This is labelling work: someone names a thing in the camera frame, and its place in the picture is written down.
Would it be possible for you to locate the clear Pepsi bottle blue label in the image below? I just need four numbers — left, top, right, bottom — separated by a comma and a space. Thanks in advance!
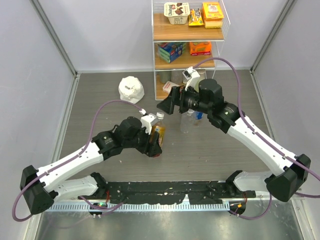
193, 111, 204, 126

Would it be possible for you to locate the white green bottle on shelf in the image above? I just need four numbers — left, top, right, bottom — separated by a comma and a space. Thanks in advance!
197, 69, 206, 81

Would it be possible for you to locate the blue green box pack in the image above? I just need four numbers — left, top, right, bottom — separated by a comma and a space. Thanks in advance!
157, 42, 186, 64

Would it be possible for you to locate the white amber bottle cap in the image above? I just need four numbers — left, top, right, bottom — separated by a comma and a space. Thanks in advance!
156, 112, 165, 120

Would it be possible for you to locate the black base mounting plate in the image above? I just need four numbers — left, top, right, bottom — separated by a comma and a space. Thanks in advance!
82, 181, 256, 205

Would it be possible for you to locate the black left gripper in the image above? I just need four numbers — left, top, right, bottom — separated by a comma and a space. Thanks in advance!
123, 124, 162, 157

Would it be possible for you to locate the white wire wooden shelf rack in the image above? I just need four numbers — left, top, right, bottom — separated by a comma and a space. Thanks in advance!
151, 0, 231, 101

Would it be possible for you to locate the small clear bottle blue cap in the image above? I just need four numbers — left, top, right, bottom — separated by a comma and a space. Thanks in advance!
180, 109, 196, 134

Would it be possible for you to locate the white red tissue box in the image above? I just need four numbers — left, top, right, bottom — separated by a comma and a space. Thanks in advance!
162, 81, 179, 94

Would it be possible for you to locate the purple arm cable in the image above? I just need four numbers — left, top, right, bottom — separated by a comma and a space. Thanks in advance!
12, 99, 147, 223
193, 57, 320, 220

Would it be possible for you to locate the amber drink bottle red label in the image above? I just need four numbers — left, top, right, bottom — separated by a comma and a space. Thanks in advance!
151, 119, 166, 148

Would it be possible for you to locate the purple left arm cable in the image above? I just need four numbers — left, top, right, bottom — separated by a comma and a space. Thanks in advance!
12, 99, 147, 223

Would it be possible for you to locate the orange yellow sponge pack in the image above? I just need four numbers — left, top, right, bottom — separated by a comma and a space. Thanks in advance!
202, 2, 224, 29

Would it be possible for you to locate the white chocolate yogurt tub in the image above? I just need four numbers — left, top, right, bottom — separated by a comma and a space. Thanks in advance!
163, 2, 190, 25

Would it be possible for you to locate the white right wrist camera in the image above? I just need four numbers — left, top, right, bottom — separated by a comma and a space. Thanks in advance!
182, 67, 201, 92

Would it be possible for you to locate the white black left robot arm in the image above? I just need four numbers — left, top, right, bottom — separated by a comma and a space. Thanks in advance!
20, 113, 162, 215

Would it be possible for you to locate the pale green cup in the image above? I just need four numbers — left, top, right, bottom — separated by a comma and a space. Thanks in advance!
159, 70, 172, 84

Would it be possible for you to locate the yellow candy bag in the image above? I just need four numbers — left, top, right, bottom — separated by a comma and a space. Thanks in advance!
188, 8, 204, 27

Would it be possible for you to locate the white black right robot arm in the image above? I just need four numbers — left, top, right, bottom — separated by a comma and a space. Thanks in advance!
157, 79, 311, 202

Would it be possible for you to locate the white crumpled paper bag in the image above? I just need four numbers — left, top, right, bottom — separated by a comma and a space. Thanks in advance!
118, 76, 145, 104

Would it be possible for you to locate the slotted grey cable duct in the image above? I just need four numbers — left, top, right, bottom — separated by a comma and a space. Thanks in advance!
46, 201, 230, 212

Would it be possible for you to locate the clear plastic cup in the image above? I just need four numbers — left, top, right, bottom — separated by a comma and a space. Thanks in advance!
171, 70, 183, 84

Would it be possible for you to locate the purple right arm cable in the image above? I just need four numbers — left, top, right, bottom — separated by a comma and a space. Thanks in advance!
193, 57, 320, 220

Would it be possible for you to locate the orange cracker box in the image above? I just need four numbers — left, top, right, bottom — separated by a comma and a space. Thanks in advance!
189, 41, 212, 56

